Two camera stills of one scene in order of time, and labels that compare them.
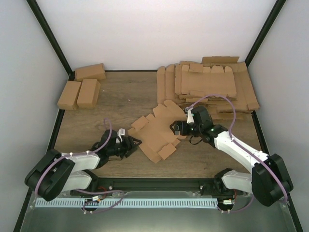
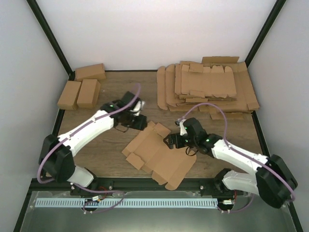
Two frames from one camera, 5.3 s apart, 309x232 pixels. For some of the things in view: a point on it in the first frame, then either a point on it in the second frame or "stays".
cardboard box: (89, 94) stays
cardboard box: (67, 99) stays
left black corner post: (51, 38) stays
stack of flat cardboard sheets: (219, 82) stays
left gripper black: (129, 152) to (139, 124)
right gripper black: (184, 131) to (178, 144)
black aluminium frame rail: (162, 183) stays
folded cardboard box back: (96, 71) stays
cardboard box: (158, 140) to (150, 152)
